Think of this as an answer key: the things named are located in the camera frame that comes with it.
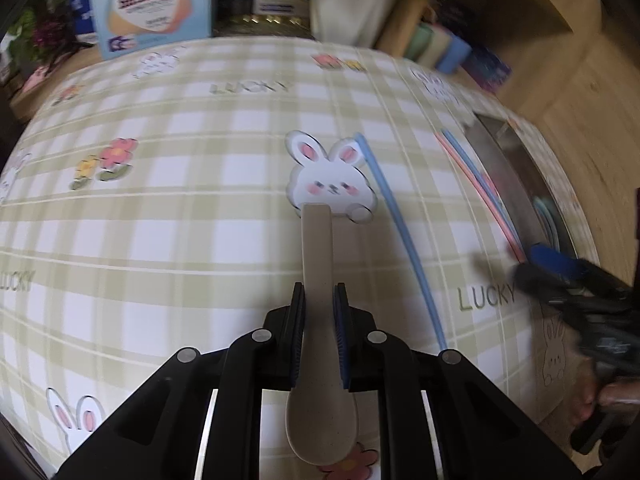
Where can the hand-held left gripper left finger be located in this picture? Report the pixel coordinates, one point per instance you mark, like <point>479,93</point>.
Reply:
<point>298,340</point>

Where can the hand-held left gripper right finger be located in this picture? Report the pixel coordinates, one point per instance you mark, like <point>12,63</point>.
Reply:
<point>341,340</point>

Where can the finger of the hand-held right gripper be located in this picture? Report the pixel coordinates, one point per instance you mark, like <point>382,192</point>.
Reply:
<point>545,282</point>
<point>555,259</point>

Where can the green spoon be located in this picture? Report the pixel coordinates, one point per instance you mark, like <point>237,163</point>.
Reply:
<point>541,206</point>

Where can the beige spoon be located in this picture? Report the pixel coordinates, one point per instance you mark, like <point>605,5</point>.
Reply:
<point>320,240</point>

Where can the stainless steel tray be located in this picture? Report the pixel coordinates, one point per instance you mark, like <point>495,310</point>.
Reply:
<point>500,160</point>

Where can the blue chopstick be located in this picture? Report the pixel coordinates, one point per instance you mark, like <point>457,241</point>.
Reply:
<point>470,160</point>
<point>405,234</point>

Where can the person's right hand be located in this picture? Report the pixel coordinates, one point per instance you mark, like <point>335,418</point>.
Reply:
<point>620,394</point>

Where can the plaid rabbit print tablecloth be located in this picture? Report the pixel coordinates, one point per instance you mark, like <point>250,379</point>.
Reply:
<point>200,210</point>

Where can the blue printed box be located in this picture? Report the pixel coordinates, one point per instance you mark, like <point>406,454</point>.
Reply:
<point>489,70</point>

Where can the blue cup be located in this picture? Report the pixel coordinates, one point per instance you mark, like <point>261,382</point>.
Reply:
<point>455,55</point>

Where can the beige cup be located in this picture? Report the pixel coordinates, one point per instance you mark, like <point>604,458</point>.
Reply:
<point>436,50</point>

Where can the green cup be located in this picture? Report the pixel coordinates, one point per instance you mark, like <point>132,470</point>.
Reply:
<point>417,42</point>

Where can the dark gold-trimmed tray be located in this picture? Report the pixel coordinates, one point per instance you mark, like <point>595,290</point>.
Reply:
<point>265,25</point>

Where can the blue and white carton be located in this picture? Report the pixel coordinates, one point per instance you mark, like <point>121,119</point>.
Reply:
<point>150,10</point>

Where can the artificial flower arrangement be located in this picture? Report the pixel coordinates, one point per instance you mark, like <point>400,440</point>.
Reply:
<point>45,35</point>

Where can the wooden post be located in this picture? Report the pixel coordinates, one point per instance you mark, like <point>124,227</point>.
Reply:
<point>407,0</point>

